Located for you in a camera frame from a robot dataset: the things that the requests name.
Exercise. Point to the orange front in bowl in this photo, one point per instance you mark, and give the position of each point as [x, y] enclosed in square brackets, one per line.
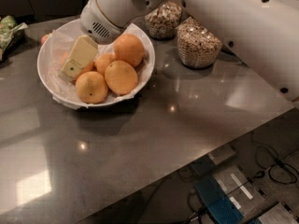
[91, 88]

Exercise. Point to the blue box on floor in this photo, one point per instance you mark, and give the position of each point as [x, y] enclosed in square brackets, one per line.
[228, 200]

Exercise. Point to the small orange in middle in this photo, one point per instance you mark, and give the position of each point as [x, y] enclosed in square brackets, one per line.
[103, 61]

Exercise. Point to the grey metal floor plates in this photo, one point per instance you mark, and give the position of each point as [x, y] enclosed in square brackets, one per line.
[260, 181]

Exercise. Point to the white bowl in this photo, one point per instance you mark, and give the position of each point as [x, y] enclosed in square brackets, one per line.
[49, 66]

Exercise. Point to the glass jar brown grain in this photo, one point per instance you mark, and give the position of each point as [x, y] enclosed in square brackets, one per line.
[197, 47]

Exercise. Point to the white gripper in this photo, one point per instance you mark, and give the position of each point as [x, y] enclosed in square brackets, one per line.
[94, 22]

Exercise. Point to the red apple behind bowl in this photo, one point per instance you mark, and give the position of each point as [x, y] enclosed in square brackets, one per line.
[44, 38]

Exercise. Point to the clear plastic bowl liner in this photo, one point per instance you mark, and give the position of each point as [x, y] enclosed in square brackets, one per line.
[59, 84]

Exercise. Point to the green snack packet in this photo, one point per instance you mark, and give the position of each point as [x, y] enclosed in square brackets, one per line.
[11, 33]

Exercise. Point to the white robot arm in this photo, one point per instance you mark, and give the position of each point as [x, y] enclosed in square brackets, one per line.
[262, 33]

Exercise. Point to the glass jar light cereal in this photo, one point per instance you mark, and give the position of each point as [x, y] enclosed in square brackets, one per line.
[163, 21]

